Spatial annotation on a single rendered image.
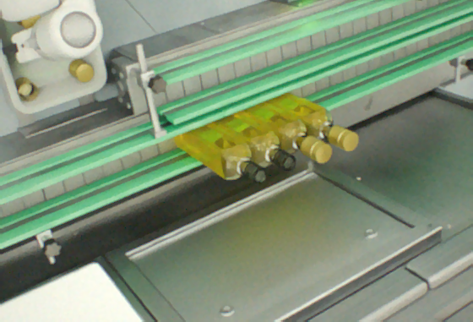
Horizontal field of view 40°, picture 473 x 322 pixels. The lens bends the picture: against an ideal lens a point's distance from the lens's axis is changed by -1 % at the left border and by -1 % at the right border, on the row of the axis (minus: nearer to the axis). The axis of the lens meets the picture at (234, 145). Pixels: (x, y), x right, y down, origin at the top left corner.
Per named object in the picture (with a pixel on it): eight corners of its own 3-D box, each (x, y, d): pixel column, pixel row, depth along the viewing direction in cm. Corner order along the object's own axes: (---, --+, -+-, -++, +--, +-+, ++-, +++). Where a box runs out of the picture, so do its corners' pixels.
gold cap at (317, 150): (301, 158, 112) (317, 166, 108) (299, 139, 110) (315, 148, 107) (317, 150, 113) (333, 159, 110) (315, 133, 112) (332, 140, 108)
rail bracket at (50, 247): (29, 246, 117) (51, 282, 106) (17, 215, 114) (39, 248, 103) (50, 237, 118) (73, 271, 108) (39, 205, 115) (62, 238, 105)
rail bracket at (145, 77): (134, 126, 119) (164, 148, 109) (114, 39, 112) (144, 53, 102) (149, 121, 121) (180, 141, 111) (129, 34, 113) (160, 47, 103)
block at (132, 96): (117, 106, 124) (132, 117, 118) (106, 60, 120) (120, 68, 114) (134, 100, 126) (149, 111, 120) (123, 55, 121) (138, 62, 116)
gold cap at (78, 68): (83, 79, 123) (91, 84, 120) (65, 74, 121) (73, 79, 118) (89, 61, 123) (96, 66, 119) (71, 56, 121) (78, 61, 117)
